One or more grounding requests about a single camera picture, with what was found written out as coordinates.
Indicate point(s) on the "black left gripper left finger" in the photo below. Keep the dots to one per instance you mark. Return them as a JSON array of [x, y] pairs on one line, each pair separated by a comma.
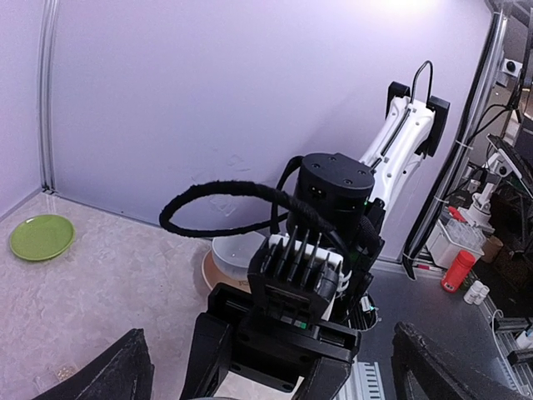
[[123, 371]]

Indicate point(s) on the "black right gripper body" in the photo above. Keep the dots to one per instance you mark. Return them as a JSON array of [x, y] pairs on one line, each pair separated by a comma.
[[275, 353]]

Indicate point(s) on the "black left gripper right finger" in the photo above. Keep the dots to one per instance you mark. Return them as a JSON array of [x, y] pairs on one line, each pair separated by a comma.
[[423, 369]]

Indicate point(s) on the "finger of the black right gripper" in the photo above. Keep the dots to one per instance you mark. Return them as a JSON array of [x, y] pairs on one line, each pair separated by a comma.
[[324, 380], [210, 357]]

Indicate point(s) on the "clear plastic pill organizer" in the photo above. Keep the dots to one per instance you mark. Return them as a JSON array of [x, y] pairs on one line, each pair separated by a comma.
[[48, 379]]

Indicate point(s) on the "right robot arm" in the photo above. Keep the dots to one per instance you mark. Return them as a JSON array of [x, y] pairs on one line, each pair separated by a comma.
[[343, 202]]

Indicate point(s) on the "beige plate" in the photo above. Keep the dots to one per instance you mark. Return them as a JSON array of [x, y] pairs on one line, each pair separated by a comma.
[[210, 273]]

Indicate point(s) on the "small white background bottles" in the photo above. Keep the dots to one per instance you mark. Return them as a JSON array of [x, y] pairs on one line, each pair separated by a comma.
[[476, 293]]

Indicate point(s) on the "red-orange background bottle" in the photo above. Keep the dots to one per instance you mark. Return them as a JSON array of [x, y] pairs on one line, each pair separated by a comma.
[[457, 272]]

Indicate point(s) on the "white bowl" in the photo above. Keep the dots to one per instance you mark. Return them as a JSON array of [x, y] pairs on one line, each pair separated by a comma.
[[233, 254]]

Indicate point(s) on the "green plate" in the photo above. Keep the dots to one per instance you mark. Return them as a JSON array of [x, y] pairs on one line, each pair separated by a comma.
[[42, 237]]

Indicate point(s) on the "front aluminium rail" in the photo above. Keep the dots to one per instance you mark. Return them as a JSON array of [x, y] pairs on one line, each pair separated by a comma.
[[364, 383]]

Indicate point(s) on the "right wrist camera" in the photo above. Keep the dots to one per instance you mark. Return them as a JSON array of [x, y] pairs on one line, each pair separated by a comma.
[[295, 281]]

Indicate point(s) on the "right aluminium frame post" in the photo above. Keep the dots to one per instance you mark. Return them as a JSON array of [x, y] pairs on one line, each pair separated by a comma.
[[44, 93]]

